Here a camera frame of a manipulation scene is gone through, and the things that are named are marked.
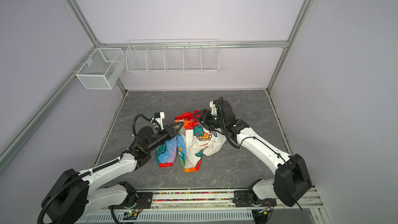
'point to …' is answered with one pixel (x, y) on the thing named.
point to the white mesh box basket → (102, 69)
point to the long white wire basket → (176, 55)
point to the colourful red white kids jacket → (192, 142)
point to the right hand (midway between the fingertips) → (194, 118)
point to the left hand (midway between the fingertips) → (184, 125)
